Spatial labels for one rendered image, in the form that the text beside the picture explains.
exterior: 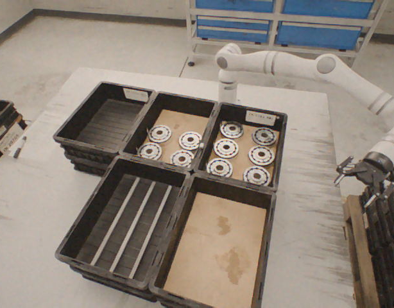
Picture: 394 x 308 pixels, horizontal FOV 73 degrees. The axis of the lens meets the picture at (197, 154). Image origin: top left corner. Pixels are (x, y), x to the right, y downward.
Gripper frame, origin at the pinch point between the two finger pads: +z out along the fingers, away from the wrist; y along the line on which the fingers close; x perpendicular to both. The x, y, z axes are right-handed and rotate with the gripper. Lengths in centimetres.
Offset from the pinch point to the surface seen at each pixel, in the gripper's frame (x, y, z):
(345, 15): 89, -92, -180
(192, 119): 21, -70, 4
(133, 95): 13, -98, 16
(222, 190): 10.4, -31.4, 22.3
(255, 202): 14.4, -21.0, 16.9
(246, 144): 22.2, -42.5, -1.7
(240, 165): 19.6, -36.7, 8.0
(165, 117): 19, -80, 13
